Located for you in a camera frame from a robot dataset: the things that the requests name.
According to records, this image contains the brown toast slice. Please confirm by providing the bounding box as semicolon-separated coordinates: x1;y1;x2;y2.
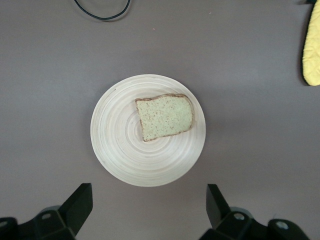
135;93;195;143

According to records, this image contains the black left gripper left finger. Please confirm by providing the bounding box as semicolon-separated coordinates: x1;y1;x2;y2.
0;183;94;240

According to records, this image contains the round light wooden plate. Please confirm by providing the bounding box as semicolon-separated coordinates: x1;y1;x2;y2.
90;73;207;188

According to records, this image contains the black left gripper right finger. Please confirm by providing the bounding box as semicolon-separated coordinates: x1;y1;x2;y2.
199;184;311;240

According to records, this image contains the yellow quilted oven mitt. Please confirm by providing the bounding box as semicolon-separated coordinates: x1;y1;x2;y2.
298;0;320;87

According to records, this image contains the large black cable loop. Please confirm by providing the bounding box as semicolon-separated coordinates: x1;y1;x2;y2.
73;0;131;22

